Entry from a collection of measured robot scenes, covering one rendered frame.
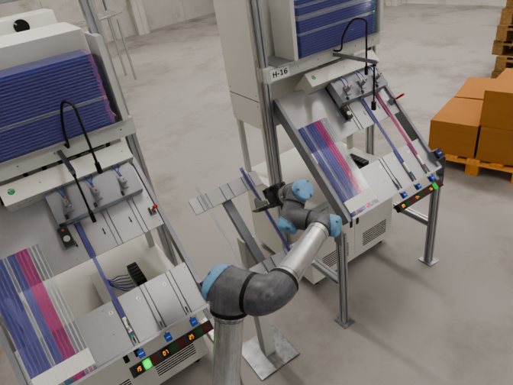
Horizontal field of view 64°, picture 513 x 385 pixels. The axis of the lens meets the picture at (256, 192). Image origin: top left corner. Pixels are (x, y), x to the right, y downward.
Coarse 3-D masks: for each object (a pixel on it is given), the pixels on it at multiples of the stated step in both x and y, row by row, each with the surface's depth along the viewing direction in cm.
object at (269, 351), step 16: (240, 240) 182; (240, 256) 190; (256, 320) 210; (256, 336) 236; (272, 336) 219; (256, 352) 227; (272, 352) 225; (288, 352) 224; (256, 368) 218; (272, 368) 217
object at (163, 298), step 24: (144, 288) 161; (168, 288) 164; (192, 288) 167; (96, 312) 154; (144, 312) 158; (168, 312) 161; (96, 336) 151; (120, 336) 153; (144, 336) 156; (96, 360) 148
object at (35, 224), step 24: (144, 192) 174; (0, 216) 155; (24, 216) 157; (48, 216) 160; (96, 216) 165; (120, 216) 168; (144, 216) 170; (0, 240) 152; (24, 240) 154; (48, 240) 157; (96, 240) 162; (120, 240) 164; (72, 264) 156
